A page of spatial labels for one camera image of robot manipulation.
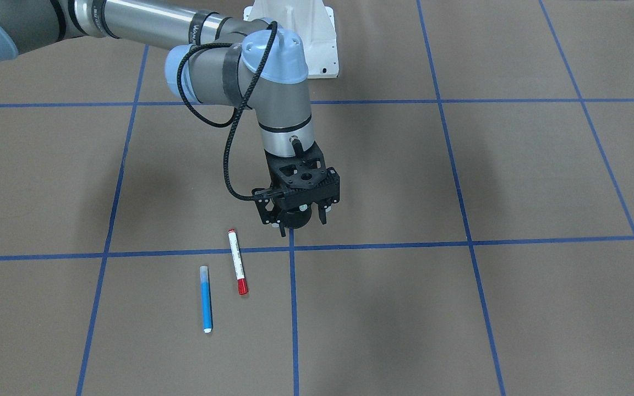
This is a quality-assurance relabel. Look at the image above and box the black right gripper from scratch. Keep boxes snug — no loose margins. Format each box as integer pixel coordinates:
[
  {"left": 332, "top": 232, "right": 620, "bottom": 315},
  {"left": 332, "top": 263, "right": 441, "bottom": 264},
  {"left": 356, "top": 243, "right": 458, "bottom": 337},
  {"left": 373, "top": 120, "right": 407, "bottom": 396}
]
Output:
[{"left": 252, "top": 143, "right": 340, "bottom": 237}]

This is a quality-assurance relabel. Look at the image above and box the red white marker pen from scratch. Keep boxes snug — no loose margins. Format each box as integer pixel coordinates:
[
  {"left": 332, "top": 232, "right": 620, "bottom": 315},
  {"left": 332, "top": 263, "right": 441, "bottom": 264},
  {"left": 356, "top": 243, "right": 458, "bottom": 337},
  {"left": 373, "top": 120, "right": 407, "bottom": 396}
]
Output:
[{"left": 227, "top": 228, "right": 249, "bottom": 296}]

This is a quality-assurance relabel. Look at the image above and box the blue highlighter pen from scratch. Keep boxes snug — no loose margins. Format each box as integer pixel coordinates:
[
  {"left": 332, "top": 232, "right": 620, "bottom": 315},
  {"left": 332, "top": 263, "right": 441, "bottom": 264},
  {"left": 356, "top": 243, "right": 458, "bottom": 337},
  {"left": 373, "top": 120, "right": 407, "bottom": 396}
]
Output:
[{"left": 199, "top": 266, "right": 214, "bottom": 334}]

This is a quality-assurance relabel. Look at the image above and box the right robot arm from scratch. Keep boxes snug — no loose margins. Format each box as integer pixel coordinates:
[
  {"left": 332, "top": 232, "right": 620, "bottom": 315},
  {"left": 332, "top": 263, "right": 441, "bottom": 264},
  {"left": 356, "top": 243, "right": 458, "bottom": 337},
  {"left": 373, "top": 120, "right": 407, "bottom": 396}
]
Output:
[{"left": 0, "top": 1, "right": 340, "bottom": 235}]

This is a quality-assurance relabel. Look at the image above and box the black mesh pen holder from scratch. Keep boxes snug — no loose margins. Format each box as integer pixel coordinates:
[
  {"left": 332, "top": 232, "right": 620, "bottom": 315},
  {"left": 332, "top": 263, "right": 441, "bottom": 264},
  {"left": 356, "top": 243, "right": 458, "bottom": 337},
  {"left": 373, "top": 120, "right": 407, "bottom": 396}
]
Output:
[{"left": 281, "top": 205, "right": 312, "bottom": 229}]

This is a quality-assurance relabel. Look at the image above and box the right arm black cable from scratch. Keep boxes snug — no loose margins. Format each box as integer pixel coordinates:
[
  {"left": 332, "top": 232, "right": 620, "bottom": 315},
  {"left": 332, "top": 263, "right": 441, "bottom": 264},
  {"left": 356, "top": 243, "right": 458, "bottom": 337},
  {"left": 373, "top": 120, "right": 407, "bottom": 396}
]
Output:
[{"left": 177, "top": 21, "right": 279, "bottom": 202}]

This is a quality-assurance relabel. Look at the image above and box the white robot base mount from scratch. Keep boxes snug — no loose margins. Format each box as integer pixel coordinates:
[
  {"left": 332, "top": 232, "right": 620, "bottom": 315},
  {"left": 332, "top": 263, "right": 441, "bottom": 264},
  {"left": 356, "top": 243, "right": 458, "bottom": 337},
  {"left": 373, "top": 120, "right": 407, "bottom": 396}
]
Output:
[{"left": 243, "top": 1, "right": 340, "bottom": 79}]

